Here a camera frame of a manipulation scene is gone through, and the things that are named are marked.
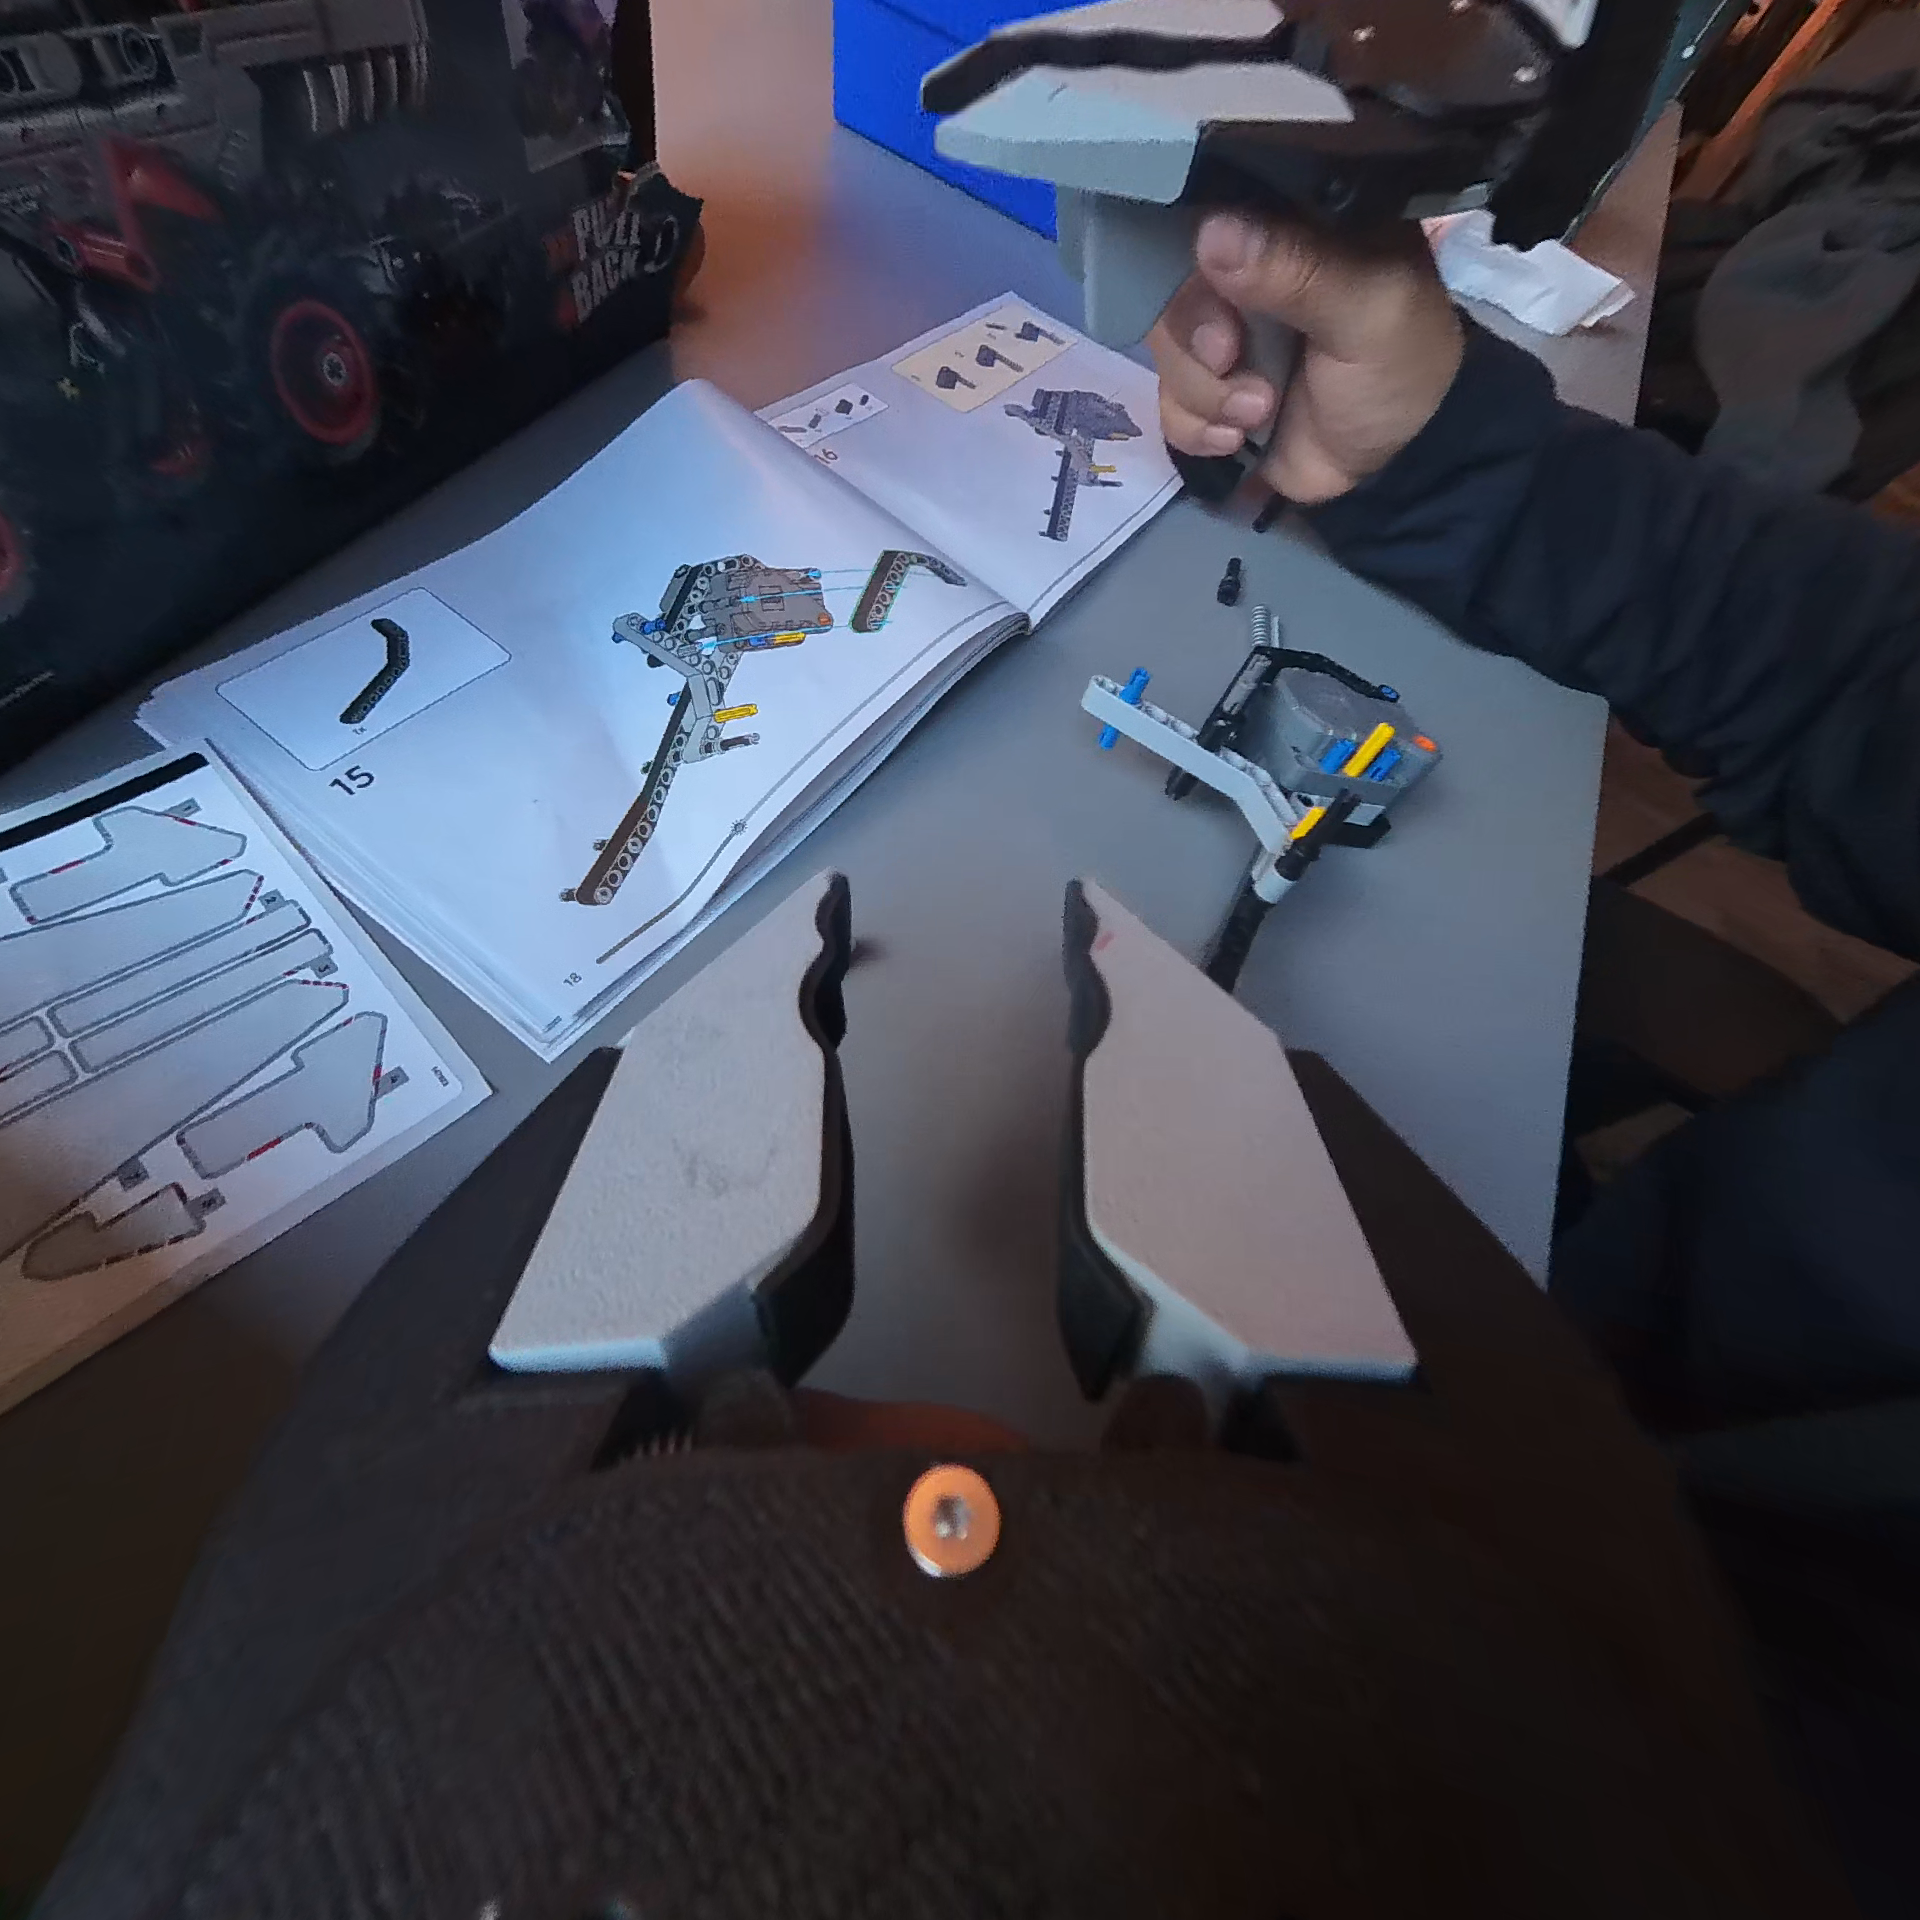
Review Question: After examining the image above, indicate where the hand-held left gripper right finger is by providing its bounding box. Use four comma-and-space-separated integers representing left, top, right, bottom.
1057, 878, 1423, 1402

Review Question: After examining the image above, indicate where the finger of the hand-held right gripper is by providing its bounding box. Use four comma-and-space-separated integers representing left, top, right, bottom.
934, 65, 1360, 212
919, 0, 1299, 119

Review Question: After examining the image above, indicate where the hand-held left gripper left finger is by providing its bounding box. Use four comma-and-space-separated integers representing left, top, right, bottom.
488, 872, 859, 1390

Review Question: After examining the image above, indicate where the person's right forearm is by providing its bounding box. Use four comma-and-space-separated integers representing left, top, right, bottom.
1305, 322, 1920, 962

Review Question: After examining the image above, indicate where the open lego instruction booklet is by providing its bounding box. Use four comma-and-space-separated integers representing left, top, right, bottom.
138, 294, 1191, 1065

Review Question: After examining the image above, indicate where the partly built lego assembly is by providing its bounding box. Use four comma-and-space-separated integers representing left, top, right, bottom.
1079, 600, 1449, 995

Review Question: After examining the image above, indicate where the lego sticker sheet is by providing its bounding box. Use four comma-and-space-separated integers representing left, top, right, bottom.
0, 743, 495, 1420

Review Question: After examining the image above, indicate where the black lego set box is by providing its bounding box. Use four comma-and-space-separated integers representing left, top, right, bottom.
0, 0, 706, 775

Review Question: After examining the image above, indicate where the person's right hand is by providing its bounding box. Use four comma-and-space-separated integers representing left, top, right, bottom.
1151, 211, 1470, 508

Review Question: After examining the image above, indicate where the blue plastic bin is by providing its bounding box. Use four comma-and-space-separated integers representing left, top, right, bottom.
831, 0, 1086, 243

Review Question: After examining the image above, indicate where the crumpled white paper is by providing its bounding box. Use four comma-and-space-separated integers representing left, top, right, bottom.
1417, 211, 1638, 338

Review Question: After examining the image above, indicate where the brown slotted board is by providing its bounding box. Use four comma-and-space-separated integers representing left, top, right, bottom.
650, 0, 842, 174

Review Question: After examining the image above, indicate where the grey jacket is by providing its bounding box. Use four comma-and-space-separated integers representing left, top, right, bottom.
1641, 60, 1920, 506

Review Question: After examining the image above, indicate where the person's leg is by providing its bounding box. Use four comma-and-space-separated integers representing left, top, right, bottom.
1545, 878, 1920, 1518

